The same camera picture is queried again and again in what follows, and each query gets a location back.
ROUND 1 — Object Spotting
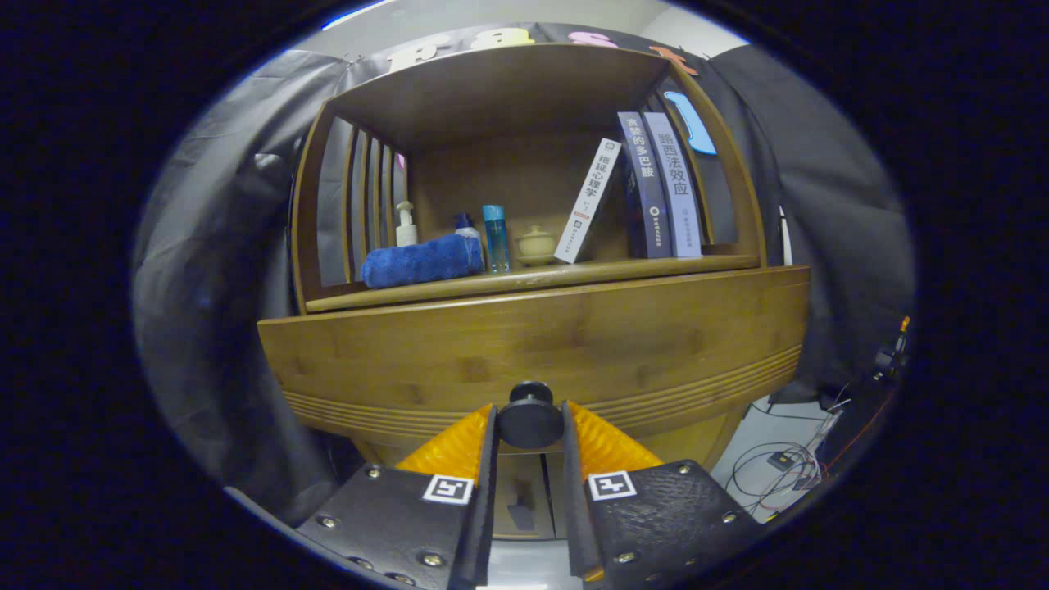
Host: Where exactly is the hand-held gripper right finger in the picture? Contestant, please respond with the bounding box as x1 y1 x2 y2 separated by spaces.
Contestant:
561 400 767 587

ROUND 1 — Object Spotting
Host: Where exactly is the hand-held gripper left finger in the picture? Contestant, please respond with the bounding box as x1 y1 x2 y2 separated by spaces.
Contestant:
297 403 499 590

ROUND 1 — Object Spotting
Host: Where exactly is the black drawer knob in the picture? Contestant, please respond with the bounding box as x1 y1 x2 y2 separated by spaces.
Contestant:
497 381 565 450

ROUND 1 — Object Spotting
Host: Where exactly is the wooden drawer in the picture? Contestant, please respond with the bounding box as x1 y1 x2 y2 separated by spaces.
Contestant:
257 265 812 456

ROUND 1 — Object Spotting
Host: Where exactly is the wooden countertop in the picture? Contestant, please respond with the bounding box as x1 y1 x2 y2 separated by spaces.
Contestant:
305 254 761 314

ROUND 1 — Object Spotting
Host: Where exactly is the wooden cabinet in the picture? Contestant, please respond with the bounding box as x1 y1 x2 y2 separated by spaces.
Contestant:
289 43 769 542

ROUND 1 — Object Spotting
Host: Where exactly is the rolled blue towel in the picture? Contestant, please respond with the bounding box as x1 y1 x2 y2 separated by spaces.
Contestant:
361 234 486 289

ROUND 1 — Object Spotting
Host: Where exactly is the beige lidded teacup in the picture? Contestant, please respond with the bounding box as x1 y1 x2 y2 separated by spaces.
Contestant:
515 225 558 266

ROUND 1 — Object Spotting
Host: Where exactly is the clear blue bottle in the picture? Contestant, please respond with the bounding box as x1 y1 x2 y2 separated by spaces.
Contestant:
482 205 511 274

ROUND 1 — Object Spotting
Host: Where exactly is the white book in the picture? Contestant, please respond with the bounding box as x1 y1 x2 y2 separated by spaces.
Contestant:
554 138 624 265

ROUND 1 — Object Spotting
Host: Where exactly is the dark blue book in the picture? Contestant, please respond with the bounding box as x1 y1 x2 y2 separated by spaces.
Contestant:
616 111 673 260

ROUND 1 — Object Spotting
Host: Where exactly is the black device with orange tip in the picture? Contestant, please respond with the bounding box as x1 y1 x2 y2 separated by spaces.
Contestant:
820 315 912 484

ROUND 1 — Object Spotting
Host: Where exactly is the light purple book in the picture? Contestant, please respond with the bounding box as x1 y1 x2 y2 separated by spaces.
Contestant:
642 111 704 259

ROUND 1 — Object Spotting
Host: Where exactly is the black backdrop cloth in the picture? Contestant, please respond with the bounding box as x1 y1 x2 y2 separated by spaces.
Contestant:
131 23 917 525

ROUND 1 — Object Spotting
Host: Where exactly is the floor cable bundle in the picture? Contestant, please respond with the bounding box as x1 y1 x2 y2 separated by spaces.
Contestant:
725 385 853 517

